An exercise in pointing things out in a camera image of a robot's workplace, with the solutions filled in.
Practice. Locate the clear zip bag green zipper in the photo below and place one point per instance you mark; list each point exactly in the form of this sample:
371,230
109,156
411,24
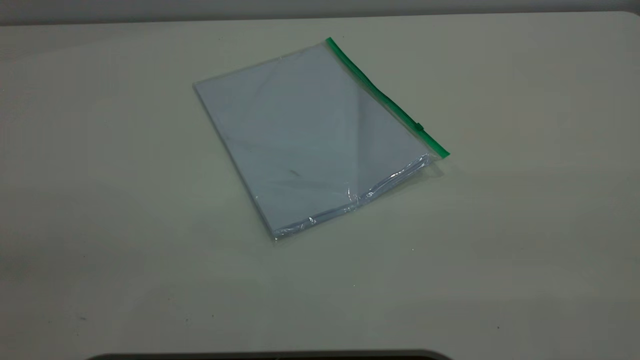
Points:
320,130

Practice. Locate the green zipper slider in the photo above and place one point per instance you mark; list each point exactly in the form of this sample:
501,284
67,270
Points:
419,127

